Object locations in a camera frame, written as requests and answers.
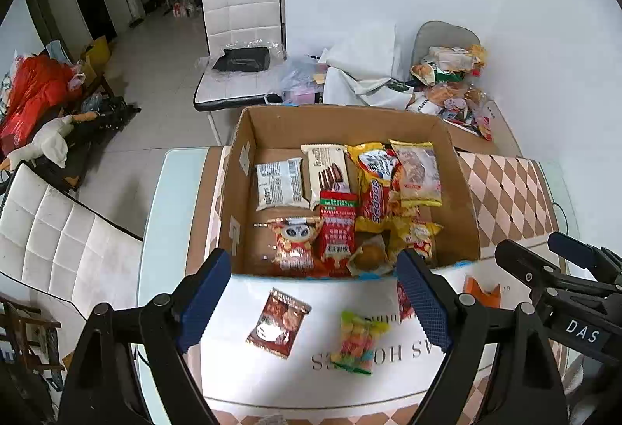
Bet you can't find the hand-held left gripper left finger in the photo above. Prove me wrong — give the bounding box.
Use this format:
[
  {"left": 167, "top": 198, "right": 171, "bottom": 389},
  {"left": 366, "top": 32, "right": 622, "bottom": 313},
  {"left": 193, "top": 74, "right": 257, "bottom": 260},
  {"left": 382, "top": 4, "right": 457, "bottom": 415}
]
[{"left": 57, "top": 247, "right": 232, "bottom": 425}]

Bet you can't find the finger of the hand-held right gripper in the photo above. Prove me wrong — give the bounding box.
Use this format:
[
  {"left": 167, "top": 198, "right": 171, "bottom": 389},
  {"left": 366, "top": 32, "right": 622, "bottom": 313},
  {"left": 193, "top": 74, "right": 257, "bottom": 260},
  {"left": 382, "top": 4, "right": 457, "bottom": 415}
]
[
  {"left": 494, "top": 238, "right": 567, "bottom": 296},
  {"left": 547, "top": 231, "right": 622, "bottom": 283}
]

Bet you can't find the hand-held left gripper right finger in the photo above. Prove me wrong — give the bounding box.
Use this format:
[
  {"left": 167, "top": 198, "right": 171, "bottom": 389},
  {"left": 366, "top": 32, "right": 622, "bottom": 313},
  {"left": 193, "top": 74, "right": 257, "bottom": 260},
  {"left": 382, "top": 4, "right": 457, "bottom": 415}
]
[{"left": 395, "top": 249, "right": 569, "bottom": 425}]

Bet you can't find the red triangular snack packet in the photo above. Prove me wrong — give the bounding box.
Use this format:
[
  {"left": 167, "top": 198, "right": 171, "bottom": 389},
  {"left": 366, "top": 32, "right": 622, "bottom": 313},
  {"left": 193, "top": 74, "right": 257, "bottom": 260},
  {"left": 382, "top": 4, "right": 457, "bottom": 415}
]
[{"left": 395, "top": 281, "right": 417, "bottom": 324}]

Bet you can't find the orange snack packet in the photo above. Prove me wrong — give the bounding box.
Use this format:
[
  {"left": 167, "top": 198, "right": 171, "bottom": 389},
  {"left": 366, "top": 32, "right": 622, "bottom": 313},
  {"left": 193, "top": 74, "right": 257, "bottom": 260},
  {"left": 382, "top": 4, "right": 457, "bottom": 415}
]
[{"left": 461, "top": 275, "right": 503, "bottom": 310}]

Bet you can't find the yellow panda snack bag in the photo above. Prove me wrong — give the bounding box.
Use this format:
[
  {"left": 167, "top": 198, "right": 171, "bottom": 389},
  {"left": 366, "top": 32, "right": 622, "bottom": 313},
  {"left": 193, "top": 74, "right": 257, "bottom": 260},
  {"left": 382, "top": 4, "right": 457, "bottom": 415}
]
[{"left": 386, "top": 216, "right": 444, "bottom": 268}]

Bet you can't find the round brown pastry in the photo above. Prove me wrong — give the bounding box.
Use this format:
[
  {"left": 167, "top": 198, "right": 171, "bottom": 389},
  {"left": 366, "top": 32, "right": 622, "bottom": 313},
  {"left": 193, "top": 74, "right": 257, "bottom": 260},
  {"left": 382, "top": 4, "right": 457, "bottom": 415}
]
[{"left": 347, "top": 234, "right": 394, "bottom": 278}]

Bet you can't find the colourful candy bag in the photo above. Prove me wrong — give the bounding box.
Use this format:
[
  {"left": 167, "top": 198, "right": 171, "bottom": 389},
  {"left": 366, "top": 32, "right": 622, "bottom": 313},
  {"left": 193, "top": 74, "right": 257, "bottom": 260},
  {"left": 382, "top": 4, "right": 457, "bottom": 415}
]
[{"left": 330, "top": 309, "right": 391, "bottom": 376}]

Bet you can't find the brown snack packet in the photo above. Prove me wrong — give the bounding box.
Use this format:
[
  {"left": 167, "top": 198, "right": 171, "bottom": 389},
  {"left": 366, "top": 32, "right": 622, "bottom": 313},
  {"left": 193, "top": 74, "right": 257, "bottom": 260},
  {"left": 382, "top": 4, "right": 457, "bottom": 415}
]
[{"left": 245, "top": 287, "right": 312, "bottom": 361}]

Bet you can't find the orange panda snack bag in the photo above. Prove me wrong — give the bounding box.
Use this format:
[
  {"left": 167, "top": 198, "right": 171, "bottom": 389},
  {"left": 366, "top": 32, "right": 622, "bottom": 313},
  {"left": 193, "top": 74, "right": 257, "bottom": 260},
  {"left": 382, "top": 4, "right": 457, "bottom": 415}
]
[{"left": 253, "top": 216, "right": 326, "bottom": 278}]

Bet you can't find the instant noodle packet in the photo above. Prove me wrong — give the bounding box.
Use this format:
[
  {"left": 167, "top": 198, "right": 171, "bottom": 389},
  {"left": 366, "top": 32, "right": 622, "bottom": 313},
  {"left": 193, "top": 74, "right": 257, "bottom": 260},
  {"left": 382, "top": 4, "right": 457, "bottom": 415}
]
[{"left": 345, "top": 142, "right": 419, "bottom": 234}]

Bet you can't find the red packet with white label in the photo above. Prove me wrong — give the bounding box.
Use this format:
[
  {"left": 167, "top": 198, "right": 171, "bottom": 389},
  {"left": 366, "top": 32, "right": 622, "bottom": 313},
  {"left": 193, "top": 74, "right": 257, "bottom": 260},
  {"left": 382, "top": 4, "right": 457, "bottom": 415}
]
[{"left": 318, "top": 190, "right": 360, "bottom": 278}]

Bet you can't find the clear yellow-edged pastry packet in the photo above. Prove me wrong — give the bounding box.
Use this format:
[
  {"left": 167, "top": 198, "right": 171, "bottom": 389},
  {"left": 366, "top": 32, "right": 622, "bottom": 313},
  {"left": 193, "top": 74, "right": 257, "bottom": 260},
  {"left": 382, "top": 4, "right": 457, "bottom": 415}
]
[{"left": 388, "top": 139, "right": 444, "bottom": 209}]

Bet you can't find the white cookie packet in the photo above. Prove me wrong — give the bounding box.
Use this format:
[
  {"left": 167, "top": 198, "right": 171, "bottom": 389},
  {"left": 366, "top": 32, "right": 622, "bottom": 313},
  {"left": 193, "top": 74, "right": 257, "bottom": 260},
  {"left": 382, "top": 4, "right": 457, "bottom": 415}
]
[{"left": 255, "top": 157, "right": 311, "bottom": 213}]

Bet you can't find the white chocolate wafer packet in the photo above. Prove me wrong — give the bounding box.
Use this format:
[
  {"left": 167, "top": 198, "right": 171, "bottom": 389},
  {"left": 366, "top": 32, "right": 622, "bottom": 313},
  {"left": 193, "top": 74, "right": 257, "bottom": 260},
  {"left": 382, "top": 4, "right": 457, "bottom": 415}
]
[{"left": 301, "top": 143, "right": 352, "bottom": 211}]

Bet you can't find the cardboard box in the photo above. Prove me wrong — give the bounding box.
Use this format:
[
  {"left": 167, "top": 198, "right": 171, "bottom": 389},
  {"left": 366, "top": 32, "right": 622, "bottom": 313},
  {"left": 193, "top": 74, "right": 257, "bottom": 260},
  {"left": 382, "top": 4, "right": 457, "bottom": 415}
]
[{"left": 217, "top": 104, "right": 482, "bottom": 280}]

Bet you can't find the wooden stool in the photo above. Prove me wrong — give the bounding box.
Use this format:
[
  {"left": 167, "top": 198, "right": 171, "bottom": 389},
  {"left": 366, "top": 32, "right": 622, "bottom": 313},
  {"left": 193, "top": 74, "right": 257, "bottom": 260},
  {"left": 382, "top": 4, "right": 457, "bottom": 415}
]
[{"left": 0, "top": 298, "right": 64, "bottom": 373}]

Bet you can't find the pile of snack packets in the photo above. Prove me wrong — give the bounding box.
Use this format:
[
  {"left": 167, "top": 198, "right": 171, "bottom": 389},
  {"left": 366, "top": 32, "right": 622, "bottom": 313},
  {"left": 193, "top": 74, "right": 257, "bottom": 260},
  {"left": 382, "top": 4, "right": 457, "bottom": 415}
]
[{"left": 405, "top": 45, "right": 497, "bottom": 142}]

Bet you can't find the black equipment pile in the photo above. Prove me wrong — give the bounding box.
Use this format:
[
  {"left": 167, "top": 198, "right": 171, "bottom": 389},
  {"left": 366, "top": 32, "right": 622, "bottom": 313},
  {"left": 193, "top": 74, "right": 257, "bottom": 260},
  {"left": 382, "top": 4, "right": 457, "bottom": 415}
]
[{"left": 73, "top": 95, "right": 143, "bottom": 132}]

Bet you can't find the white goose plush toy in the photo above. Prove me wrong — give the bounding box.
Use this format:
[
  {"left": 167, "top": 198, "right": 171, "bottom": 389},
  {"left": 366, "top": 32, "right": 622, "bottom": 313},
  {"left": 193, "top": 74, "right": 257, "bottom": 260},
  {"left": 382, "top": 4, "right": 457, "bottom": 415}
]
[{"left": 0, "top": 111, "right": 98, "bottom": 171}]

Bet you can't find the black bag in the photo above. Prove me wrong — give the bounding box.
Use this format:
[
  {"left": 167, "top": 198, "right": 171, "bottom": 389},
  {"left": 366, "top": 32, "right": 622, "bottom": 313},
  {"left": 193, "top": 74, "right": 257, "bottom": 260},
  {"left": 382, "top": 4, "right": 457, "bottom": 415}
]
[{"left": 212, "top": 47, "right": 272, "bottom": 73}]

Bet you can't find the clear plastic bag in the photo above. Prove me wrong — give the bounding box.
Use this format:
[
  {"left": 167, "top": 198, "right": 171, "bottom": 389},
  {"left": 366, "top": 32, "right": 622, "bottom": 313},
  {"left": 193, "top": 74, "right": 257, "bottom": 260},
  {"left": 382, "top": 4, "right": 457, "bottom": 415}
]
[{"left": 279, "top": 55, "right": 327, "bottom": 106}]

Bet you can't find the red plastic bag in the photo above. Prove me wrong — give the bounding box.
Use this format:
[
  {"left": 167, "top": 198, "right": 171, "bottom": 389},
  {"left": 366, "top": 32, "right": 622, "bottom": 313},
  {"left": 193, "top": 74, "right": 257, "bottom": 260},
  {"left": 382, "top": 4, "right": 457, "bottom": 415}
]
[{"left": 0, "top": 54, "right": 81, "bottom": 154}]

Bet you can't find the white padded chair with bag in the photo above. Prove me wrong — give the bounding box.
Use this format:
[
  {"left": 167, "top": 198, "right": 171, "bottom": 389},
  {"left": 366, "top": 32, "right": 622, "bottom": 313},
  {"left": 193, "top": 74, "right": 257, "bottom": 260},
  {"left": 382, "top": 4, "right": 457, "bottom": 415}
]
[{"left": 193, "top": 0, "right": 288, "bottom": 111}]

